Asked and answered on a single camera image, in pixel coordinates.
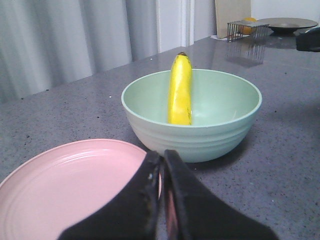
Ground metal wire rack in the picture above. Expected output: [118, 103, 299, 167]
[226, 20, 269, 42]

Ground dark object at right edge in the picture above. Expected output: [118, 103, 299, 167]
[295, 27, 320, 52]

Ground wooden cutting board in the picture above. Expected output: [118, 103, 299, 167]
[214, 0, 251, 39]

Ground pink plate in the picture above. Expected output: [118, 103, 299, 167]
[0, 139, 147, 240]

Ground grey shallow dish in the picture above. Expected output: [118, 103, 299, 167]
[257, 17, 318, 33]

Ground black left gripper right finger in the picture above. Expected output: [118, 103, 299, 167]
[163, 150, 278, 240]

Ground green ribbed bowl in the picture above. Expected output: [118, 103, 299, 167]
[121, 69, 262, 163]

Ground yellow banana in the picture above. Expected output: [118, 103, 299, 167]
[167, 52, 192, 125]

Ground orange fruit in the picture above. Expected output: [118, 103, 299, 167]
[240, 17, 257, 35]

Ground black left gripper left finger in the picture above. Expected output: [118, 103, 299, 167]
[58, 151, 160, 240]

